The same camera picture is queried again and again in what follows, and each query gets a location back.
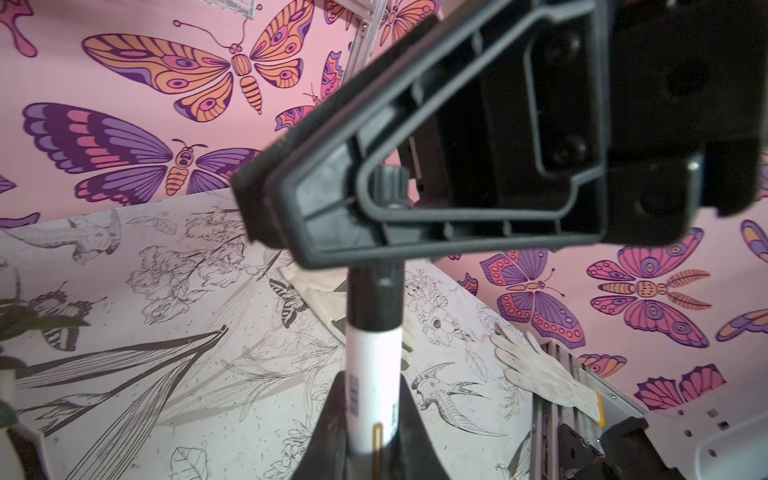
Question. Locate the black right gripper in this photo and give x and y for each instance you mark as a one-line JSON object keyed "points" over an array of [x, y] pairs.
{"points": [[688, 84]]}

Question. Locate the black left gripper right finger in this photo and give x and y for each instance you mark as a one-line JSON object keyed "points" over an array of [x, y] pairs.
{"points": [[415, 456]]}

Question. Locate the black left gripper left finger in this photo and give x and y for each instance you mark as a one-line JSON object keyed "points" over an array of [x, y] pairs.
{"points": [[326, 453]]}

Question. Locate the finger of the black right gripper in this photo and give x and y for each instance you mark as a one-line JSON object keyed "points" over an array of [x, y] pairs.
{"points": [[485, 130]]}

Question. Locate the white marker black tip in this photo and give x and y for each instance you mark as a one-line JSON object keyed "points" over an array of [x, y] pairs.
{"points": [[373, 339]]}

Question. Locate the black pen cap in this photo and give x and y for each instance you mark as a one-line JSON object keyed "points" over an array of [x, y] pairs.
{"points": [[377, 264]]}

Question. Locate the beige green work glove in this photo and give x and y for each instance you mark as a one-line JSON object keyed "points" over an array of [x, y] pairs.
{"points": [[325, 292]]}

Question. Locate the green potted plant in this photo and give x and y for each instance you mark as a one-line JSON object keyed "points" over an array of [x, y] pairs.
{"points": [[40, 336]]}

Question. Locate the white glove on rail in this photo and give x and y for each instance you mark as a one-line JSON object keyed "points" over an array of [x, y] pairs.
{"points": [[530, 368]]}

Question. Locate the aluminium frame rail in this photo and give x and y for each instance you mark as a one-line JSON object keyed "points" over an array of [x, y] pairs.
{"points": [[368, 13]]}

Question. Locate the clear wall basket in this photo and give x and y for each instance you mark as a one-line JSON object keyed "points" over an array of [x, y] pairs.
{"points": [[245, 8]]}

